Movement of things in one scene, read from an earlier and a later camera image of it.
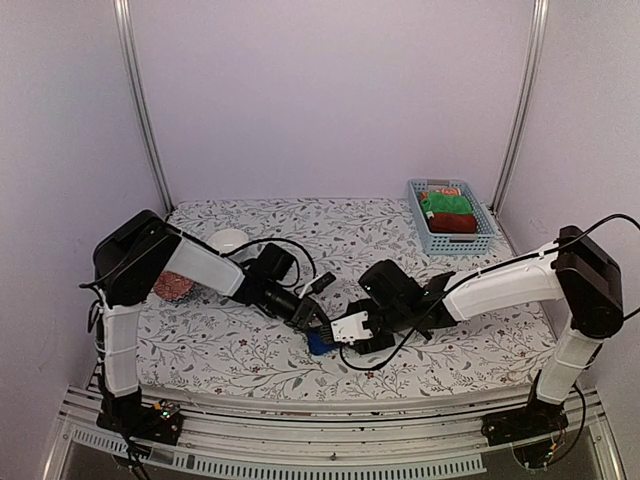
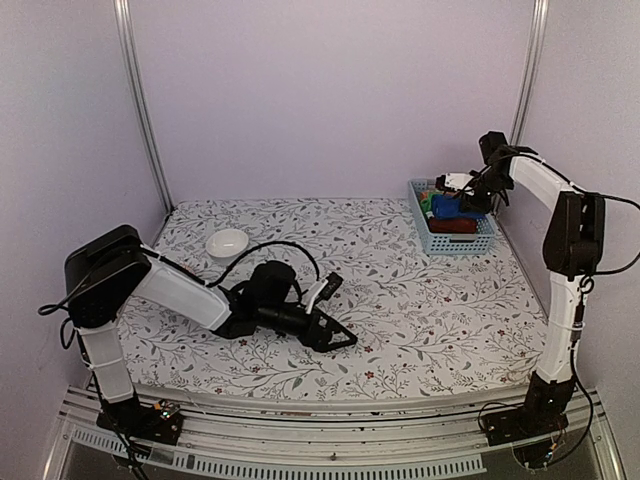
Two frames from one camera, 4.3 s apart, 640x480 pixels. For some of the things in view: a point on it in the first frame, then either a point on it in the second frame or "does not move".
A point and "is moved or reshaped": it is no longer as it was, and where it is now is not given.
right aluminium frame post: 538,23 does not move
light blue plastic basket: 467,243 does not move
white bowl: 228,239 does not move
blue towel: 317,346 is moved or reshaped
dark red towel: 453,223 does not move
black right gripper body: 393,319 -> 496,183
